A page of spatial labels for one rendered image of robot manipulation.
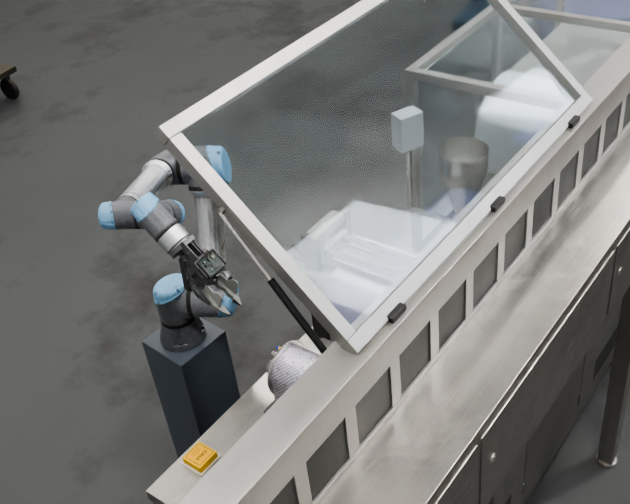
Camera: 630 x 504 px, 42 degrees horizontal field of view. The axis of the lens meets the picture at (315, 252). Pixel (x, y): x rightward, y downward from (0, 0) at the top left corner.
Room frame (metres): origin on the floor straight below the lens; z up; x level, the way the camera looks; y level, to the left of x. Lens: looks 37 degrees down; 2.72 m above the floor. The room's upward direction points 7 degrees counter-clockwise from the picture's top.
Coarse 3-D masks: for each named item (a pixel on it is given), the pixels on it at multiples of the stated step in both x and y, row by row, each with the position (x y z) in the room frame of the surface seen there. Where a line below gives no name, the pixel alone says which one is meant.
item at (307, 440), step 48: (624, 48) 2.21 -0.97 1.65; (624, 96) 2.05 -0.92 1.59; (576, 144) 1.79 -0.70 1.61; (528, 192) 1.58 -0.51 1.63; (480, 240) 1.40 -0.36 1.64; (528, 240) 1.60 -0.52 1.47; (432, 288) 1.25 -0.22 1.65; (480, 288) 1.42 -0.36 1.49; (384, 336) 1.13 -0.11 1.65; (432, 336) 1.25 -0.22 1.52; (336, 384) 1.02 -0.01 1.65; (384, 384) 1.12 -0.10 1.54; (288, 432) 0.93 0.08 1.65; (336, 432) 1.00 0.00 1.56; (240, 480) 0.84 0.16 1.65; (288, 480) 0.89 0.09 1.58; (336, 480) 0.98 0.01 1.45
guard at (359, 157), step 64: (448, 0) 2.00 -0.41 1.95; (320, 64) 1.65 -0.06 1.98; (384, 64) 1.73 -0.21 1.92; (448, 64) 1.82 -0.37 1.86; (512, 64) 1.91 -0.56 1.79; (192, 128) 1.39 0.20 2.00; (256, 128) 1.45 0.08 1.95; (320, 128) 1.51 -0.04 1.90; (384, 128) 1.57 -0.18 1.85; (448, 128) 1.65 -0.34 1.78; (512, 128) 1.73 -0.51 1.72; (256, 192) 1.32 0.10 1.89; (320, 192) 1.37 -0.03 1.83; (384, 192) 1.43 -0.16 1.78; (448, 192) 1.49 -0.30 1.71; (320, 256) 1.25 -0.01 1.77; (384, 256) 1.30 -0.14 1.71
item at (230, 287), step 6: (222, 276) 1.65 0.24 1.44; (216, 282) 1.66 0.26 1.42; (222, 282) 1.66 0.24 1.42; (228, 282) 1.64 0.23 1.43; (234, 282) 1.63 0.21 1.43; (222, 288) 1.65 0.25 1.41; (228, 288) 1.64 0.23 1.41; (234, 288) 1.63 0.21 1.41; (228, 294) 1.63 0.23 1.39; (234, 294) 1.63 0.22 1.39; (234, 300) 1.62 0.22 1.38; (240, 300) 1.63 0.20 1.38
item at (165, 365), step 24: (216, 336) 2.04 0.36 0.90; (168, 360) 1.96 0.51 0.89; (192, 360) 1.95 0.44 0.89; (216, 360) 2.01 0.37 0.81; (168, 384) 1.99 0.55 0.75; (192, 384) 1.93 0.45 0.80; (216, 384) 2.00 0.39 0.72; (168, 408) 2.03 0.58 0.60; (192, 408) 1.92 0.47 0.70; (216, 408) 1.98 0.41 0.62; (192, 432) 1.95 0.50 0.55
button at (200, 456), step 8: (192, 448) 1.55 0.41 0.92; (200, 448) 1.55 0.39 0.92; (208, 448) 1.55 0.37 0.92; (184, 456) 1.53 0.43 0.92; (192, 456) 1.53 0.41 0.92; (200, 456) 1.52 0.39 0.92; (208, 456) 1.52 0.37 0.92; (216, 456) 1.53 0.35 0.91; (192, 464) 1.50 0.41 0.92; (200, 464) 1.49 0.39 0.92; (208, 464) 1.50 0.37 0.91; (200, 472) 1.48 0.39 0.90
